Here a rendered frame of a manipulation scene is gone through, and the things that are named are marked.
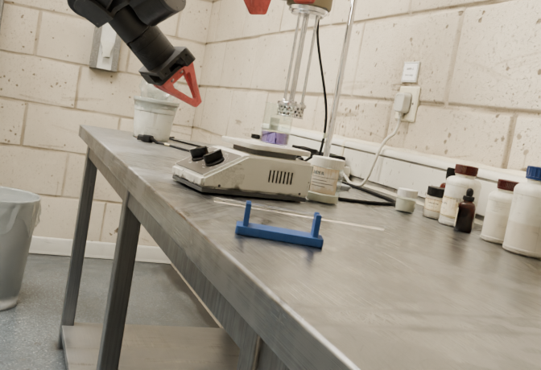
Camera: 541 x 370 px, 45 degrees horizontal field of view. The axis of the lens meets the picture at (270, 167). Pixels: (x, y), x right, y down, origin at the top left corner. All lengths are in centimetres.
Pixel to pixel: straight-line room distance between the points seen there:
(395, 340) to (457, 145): 102
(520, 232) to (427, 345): 55
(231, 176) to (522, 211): 43
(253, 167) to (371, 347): 63
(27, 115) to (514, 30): 254
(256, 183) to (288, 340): 58
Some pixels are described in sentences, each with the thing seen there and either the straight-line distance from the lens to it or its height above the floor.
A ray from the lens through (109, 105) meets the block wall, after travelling 344.
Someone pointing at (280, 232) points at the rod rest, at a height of 76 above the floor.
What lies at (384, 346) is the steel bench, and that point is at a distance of 45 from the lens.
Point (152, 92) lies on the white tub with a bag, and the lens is 202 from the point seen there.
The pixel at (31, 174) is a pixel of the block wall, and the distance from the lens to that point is 345.
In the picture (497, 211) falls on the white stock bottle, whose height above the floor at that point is 80.
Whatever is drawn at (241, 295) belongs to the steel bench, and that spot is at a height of 73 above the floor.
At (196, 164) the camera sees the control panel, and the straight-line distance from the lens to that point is 107.
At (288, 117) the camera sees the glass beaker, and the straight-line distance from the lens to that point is 108.
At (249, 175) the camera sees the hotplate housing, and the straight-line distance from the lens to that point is 104.
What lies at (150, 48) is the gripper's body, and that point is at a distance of 105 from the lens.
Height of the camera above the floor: 89
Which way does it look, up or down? 4 degrees down
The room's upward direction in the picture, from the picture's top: 10 degrees clockwise
